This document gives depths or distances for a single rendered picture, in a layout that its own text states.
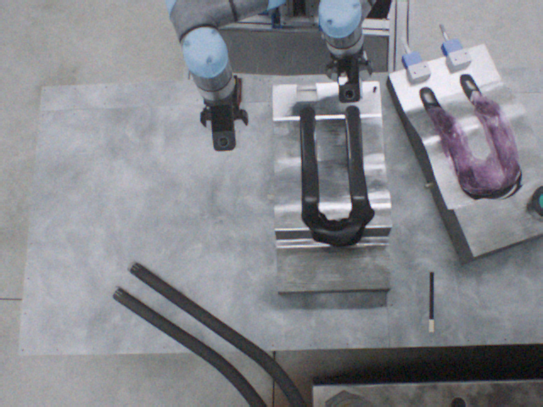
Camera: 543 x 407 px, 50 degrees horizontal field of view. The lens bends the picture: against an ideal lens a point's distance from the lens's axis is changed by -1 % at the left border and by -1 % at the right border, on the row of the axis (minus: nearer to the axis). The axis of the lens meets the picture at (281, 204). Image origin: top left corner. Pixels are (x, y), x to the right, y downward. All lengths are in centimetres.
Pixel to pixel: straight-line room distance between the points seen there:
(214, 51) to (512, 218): 76
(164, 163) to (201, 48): 54
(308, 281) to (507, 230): 46
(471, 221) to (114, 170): 88
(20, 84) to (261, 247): 160
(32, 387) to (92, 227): 102
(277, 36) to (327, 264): 119
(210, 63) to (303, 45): 128
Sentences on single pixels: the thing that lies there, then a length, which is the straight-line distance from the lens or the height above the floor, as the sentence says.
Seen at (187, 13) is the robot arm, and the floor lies 128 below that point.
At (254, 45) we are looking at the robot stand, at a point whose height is 21.
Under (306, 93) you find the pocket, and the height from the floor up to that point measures 86.
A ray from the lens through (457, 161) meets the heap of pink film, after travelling 141.
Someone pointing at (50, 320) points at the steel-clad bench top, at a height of 80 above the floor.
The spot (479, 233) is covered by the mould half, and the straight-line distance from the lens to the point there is 138.
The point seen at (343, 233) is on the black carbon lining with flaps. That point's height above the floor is 87.
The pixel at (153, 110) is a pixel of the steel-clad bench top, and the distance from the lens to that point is 159.
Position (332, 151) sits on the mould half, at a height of 88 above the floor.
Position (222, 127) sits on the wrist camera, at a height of 110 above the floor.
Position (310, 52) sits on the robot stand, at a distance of 229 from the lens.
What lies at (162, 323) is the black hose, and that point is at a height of 85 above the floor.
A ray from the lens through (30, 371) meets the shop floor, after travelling 243.
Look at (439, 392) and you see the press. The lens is 145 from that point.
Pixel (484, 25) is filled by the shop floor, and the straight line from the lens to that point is 270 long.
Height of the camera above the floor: 220
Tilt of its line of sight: 75 degrees down
